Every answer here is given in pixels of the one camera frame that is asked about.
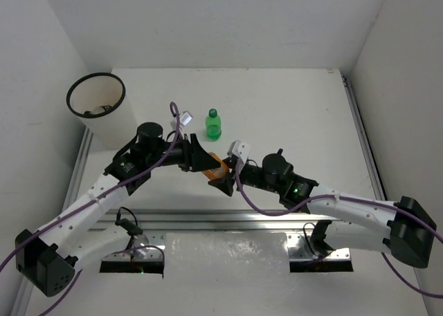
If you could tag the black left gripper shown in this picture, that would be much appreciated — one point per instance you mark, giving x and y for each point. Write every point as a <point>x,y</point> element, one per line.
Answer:
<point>187,154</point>

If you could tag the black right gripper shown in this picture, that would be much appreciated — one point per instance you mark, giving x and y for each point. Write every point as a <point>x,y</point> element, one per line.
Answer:
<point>225,184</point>

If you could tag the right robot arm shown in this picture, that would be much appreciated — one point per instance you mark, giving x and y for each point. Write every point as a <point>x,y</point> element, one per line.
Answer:
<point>403,229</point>

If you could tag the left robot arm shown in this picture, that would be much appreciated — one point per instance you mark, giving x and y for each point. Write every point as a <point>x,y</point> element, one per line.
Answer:
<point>50,257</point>

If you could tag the white bin with black rim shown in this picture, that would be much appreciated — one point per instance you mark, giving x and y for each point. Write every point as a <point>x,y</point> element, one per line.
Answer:
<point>100,102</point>

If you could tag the green plastic bottle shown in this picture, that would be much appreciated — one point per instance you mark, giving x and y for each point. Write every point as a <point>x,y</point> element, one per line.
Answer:
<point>213,125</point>

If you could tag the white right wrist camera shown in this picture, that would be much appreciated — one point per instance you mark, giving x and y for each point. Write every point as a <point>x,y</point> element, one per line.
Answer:
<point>240,150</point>

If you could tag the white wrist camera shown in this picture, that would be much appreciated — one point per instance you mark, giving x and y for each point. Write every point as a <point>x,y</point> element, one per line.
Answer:
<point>184,119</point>
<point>240,150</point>

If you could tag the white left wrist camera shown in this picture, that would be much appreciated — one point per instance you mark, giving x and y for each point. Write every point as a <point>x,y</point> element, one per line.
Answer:
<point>184,119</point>

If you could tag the aluminium rail frame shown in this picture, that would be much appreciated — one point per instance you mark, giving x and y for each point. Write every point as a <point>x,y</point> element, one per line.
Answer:
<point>222,258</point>

